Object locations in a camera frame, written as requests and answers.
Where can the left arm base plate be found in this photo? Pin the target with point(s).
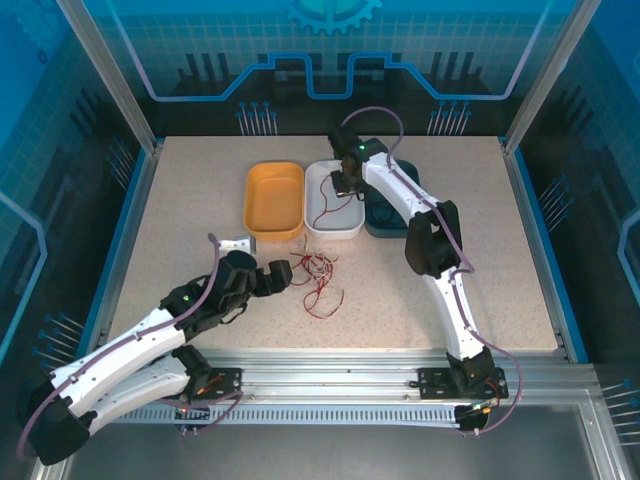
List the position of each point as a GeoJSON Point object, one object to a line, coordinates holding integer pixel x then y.
{"type": "Point", "coordinates": [227, 380]}

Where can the teal plastic bin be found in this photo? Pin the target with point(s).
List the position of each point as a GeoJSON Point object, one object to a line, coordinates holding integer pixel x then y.
{"type": "Point", "coordinates": [395, 228]}

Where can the grey metal base sheet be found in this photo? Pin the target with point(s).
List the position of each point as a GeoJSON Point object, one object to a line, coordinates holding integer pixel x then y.
{"type": "Point", "coordinates": [325, 455]}

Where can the white plastic bin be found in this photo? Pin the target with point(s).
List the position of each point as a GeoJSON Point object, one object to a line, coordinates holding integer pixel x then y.
{"type": "Point", "coordinates": [345, 220]}

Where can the orange plastic bin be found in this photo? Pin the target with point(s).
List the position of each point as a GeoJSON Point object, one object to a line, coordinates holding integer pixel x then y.
{"type": "Point", "coordinates": [272, 200]}

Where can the aluminium mounting rail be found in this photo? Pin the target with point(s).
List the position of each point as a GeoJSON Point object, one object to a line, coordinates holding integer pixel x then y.
{"type": "Point", "coordinates": [325, 370]}

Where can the aluminium frame post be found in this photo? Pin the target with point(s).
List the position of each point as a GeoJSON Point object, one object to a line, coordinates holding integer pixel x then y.
{"type": "Point", "coordinates": [111, 75]}
{"type": "Point", "coordinates": [547, 75]}

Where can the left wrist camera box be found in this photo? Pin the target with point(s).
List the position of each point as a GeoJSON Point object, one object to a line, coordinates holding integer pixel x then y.
{"type": "Point", "coordinates": [240, 245]}

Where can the small circuit board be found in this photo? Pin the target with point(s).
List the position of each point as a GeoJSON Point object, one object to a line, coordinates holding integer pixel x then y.
{"type": "Point", "coordinates": [186, 411]}
{"type": "Point", "coordinates": [477, 407]}

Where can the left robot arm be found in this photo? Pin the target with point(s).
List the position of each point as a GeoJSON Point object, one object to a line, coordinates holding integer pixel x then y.
{"type": "Point", "coordinates": [125, 345]}

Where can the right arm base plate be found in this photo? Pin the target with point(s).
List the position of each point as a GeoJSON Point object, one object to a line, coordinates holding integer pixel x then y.
{"type": "Point", "coordinates": [432, 382]}

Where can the aluminium side rail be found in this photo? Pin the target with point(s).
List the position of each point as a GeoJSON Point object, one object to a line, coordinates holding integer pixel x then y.
{"type": "Point", "coordinates": [541, 250]}
{"type": "Point", "coordinates": [129, 250]}

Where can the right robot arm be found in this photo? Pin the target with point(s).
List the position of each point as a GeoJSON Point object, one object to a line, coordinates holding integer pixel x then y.
{"type": "Point", "coordinates": [395, 185]}

